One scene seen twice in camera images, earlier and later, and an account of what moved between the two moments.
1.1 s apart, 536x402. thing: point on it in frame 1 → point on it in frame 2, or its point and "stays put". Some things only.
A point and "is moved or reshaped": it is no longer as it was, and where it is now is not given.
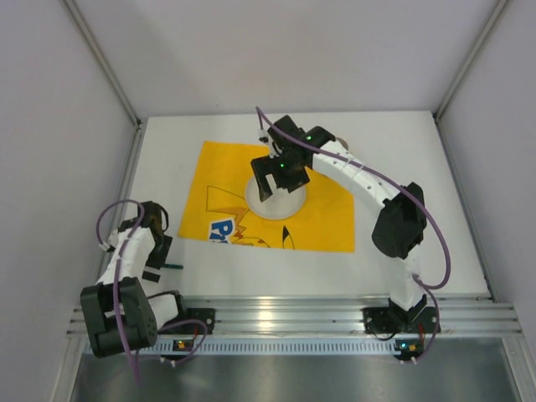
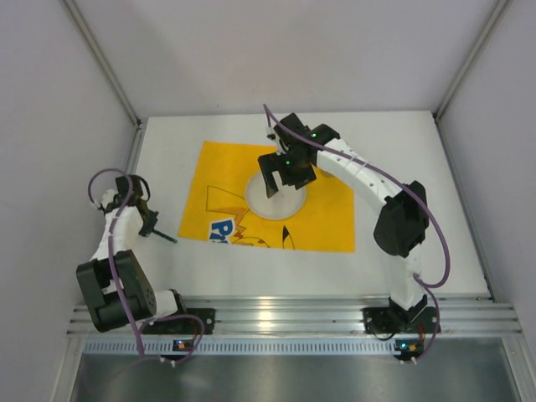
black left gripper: (155, 260) → (150, 222)
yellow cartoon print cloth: (215, 208) stays put
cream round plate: (280, 205) stays put
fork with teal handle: (173, 266) is moved or reshaped
